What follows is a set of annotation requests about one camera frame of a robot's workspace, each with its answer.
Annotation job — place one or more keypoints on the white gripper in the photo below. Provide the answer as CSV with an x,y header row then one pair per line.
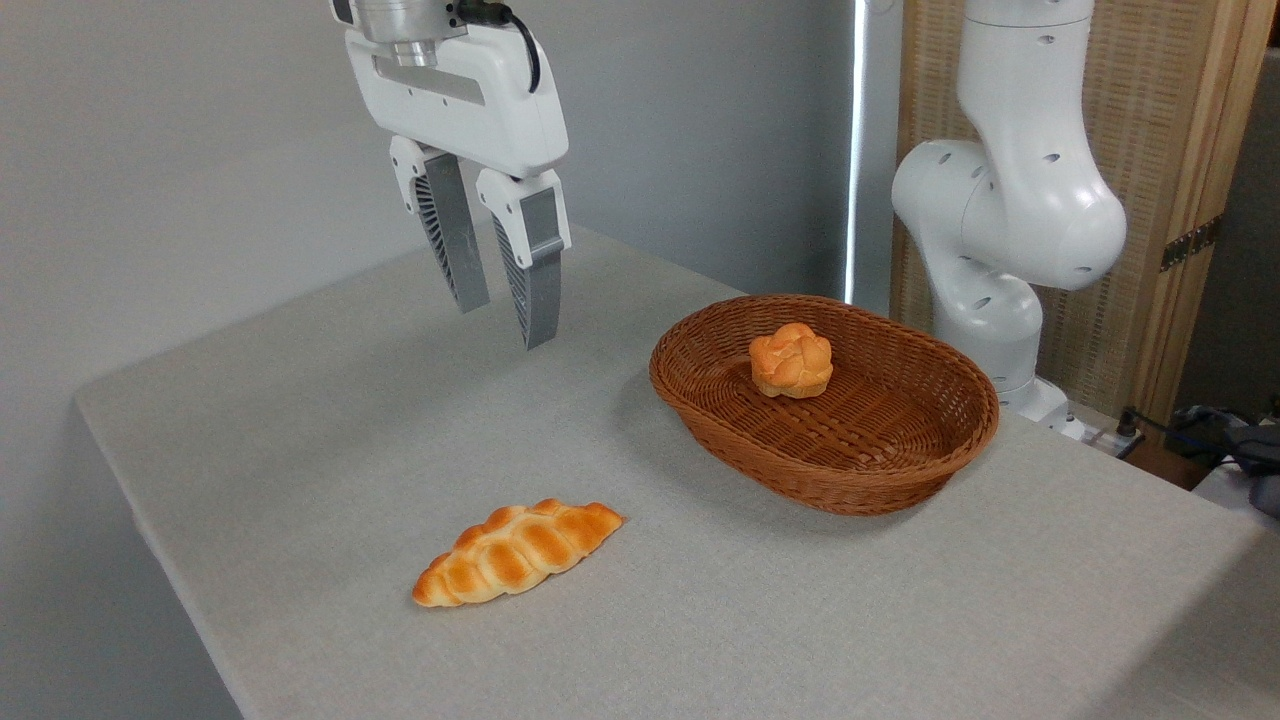
x,y
460,100

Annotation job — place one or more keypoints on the long braided bread loaf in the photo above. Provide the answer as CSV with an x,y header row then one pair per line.
x,y
510,555

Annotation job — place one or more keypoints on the round knotted bread roll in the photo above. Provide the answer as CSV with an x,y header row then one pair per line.
x,y
790,362

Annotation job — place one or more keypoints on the brown wicker oval basket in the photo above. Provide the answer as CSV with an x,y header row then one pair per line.
x,y
860,445

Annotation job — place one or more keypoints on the grey tablecloth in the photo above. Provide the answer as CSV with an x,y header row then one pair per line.
x,y
400,420

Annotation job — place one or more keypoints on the metal screen hinge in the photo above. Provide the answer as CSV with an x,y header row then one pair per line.
x,y
1190,243

